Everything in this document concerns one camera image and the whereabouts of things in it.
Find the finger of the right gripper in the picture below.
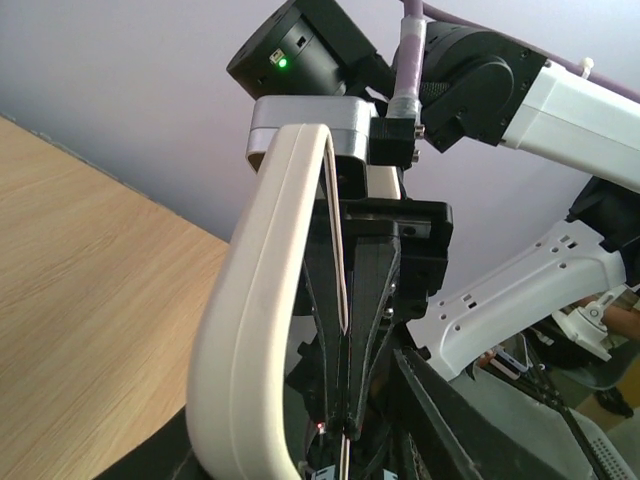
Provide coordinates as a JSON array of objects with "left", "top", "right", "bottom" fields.
[
  {"left": 349, "top": 236, "right": 401, "bottom": 440},
  {"left": 299, "top": 200, "right": 343, "bottom": 435}
]

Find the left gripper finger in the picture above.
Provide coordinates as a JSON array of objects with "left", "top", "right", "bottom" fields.
[{"left": 392, "top": 347, "right": 640, "bottom": 480}]

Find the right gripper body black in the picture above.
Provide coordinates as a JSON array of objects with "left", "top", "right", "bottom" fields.
[{"left": 294, "top": 197, "right": 455, "bottom": 351}]

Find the white phone case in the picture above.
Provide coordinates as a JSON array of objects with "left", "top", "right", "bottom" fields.
[{"left": 185, "top": 124, "right": 349, "bottom": 479}]

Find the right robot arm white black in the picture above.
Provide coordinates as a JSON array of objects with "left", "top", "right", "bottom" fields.
[{"left": 211, "top": 1, "right": 639, "bottom": 444}]

